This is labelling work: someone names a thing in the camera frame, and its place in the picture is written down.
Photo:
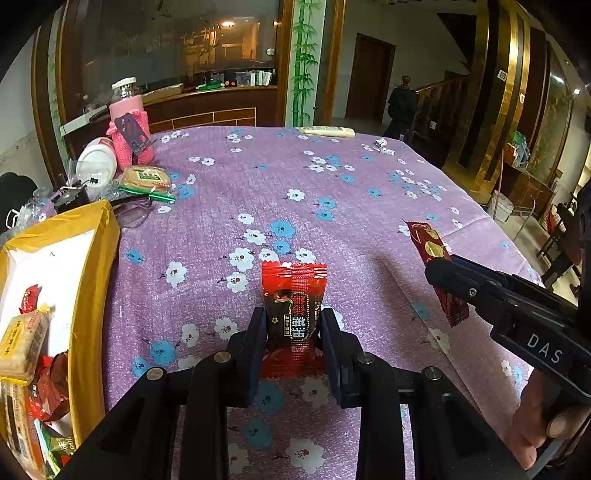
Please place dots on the small black device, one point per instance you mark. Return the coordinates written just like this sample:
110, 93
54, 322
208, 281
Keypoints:
69, 201

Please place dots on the cream flat packet far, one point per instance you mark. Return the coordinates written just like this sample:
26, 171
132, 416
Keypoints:
325, 131

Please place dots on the red black snack packet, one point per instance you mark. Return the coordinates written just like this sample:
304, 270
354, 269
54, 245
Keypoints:
28, 300
293, 295

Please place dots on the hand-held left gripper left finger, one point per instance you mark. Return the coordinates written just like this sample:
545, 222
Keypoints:
256, 350

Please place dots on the black sofa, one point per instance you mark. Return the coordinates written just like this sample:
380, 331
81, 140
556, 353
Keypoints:
11, 184

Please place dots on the wooden chair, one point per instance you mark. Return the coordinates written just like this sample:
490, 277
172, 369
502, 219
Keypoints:
558, 258

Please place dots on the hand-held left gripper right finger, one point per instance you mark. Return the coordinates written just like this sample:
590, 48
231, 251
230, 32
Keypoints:
332, 355

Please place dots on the round cracker pack green label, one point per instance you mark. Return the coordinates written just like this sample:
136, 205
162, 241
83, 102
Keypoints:
145, 179

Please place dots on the person's right hand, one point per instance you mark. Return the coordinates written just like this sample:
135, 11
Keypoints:
531, 415

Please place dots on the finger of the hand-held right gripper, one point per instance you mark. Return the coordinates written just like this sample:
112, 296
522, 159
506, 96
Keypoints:
480, 272
455, 281

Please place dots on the dark mesh pouch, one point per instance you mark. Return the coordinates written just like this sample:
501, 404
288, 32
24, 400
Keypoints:
134, 210

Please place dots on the yellow box with white inside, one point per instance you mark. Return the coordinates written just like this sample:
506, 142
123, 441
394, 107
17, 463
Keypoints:
99, 258

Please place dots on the small white dice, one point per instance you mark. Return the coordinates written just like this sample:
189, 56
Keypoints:
382, 145

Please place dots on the maroon snack packet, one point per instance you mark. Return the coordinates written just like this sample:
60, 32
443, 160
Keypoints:
51, 387

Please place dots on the yellow cracker packet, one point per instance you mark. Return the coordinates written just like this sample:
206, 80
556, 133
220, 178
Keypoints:
21, 344

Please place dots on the bottle with pink knit sleeve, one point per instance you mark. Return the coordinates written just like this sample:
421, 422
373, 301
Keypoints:
124, 108

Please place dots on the white bucket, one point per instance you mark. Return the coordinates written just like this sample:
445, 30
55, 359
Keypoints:
501, 207

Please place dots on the clear plastic bag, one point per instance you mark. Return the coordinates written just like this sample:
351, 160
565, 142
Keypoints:
34, 205

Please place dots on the orange cracker packet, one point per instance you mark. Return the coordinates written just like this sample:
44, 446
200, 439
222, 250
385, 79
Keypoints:
14, 424

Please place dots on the wooden counter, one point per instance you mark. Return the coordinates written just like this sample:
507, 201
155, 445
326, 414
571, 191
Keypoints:
207, 106

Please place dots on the dark purple phone stand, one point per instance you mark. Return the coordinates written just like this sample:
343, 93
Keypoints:
131, 131

